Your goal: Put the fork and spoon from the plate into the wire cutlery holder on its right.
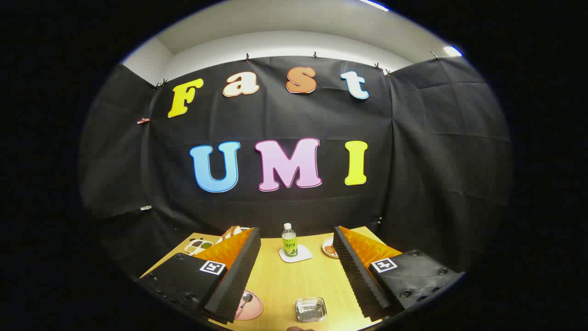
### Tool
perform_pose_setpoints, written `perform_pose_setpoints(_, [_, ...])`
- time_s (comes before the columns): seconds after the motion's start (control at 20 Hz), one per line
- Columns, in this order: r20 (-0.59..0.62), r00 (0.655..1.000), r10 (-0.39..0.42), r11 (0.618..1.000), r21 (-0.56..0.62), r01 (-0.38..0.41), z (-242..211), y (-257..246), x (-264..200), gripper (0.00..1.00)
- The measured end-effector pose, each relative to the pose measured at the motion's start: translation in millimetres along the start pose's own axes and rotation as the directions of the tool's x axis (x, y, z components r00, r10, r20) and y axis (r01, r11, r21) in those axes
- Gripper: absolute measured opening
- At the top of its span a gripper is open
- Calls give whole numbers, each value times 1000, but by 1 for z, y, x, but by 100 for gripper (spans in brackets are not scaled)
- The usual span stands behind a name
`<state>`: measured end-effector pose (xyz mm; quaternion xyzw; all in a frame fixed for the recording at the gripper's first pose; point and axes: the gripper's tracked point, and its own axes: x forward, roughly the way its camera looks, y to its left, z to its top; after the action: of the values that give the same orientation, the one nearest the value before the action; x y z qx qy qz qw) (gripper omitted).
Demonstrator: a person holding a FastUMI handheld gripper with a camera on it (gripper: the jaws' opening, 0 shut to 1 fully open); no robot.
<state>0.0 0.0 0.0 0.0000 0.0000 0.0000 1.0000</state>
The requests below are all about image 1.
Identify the green label drink bottle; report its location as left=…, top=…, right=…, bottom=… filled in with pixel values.
left=281, top=223, right=298, bottom=258

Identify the white toaster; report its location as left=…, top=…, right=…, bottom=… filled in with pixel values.
left=216, top=226, right=253, bottom=244

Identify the spoon with red checkered handle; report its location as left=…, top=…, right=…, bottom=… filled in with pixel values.
left=237, top=293, right=254, bottom=318

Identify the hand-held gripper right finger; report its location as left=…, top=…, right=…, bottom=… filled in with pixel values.
left=333, top=225, right=464, bottom=322

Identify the pink round plate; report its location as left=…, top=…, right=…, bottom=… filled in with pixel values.
left=234, top=289, right=263, bottom=321

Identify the metal wire drain basket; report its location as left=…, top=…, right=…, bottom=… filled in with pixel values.
left=295, top=297, right=327, bottom=323

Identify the black backdrop cloth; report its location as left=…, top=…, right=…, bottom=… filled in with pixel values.
left=78, top=55, right=513, bottom=281

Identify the white square coaster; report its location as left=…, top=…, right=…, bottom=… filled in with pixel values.
left=279, top=245, right=313, bottom=263

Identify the divided food tray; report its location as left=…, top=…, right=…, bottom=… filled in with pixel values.
left=184, top=238, right=215, bottom=256

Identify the white plate with food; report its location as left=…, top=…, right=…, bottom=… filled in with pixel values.
left=322, top=236, right=340, bottom=259

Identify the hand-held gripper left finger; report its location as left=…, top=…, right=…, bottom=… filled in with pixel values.
left=138, top=227, right=261, bottom=324

